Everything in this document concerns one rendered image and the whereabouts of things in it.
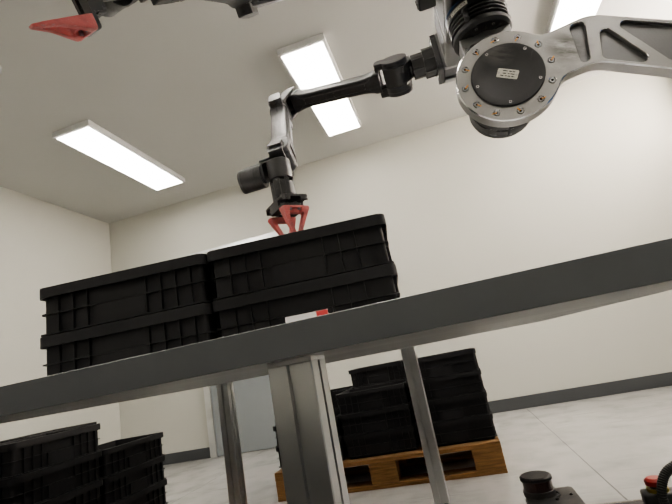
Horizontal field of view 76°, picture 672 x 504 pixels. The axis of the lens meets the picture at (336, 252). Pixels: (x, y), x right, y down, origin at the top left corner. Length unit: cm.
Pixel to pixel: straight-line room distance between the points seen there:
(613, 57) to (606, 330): 343
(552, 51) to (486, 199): 338
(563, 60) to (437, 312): 67
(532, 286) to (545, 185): 398
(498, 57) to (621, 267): 61
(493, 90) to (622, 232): 359
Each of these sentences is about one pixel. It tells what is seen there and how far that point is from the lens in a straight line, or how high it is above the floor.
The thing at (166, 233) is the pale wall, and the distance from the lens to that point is 532.
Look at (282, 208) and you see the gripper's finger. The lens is 96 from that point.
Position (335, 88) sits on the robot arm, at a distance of 143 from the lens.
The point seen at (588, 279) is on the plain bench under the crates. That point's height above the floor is 68.
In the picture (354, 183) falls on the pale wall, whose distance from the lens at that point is 452.
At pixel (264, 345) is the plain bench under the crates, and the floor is 68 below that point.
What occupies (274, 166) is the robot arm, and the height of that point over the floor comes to 111.
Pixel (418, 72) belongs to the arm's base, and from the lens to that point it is 140.
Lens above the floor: 64
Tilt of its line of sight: 15 degrees up
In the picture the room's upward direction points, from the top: 11 degrees counter-clockwise
